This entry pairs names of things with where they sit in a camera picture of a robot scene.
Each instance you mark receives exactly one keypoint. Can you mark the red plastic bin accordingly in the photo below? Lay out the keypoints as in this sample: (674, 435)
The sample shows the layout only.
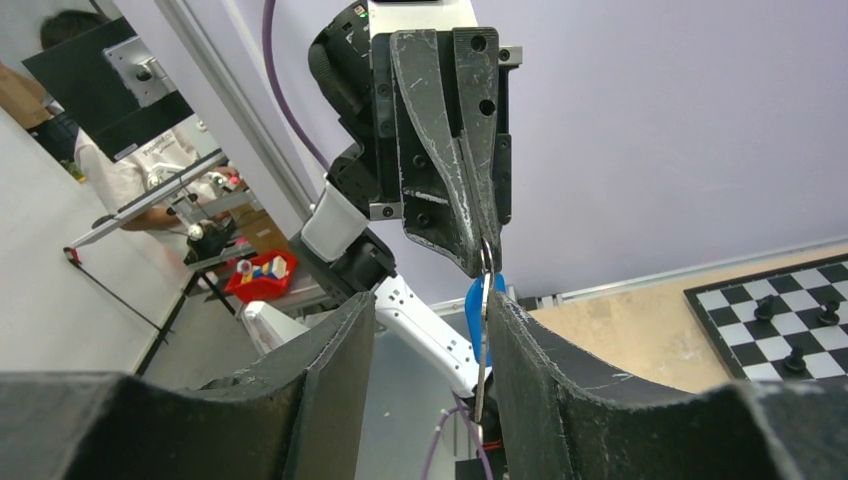
(264, 277)

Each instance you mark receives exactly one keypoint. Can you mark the blue key tag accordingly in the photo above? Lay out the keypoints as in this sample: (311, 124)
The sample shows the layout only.
(473, 309)

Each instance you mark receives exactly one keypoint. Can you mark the silver key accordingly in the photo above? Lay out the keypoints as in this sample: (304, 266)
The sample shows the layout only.
(487, 284)

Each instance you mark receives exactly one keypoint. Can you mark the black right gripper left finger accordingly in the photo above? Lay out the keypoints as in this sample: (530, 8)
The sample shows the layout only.
(296, 413)

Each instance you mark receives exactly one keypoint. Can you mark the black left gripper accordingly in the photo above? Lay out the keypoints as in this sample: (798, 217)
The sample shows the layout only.
(442, 107)

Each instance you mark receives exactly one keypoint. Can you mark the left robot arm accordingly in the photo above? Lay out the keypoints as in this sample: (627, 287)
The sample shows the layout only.
(336, 243)

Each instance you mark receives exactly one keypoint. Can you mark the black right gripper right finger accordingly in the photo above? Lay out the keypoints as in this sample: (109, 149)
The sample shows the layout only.
(567, 414)

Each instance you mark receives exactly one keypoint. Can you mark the black and white chessboard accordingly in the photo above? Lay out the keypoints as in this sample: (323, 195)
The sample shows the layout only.
(754, 350)

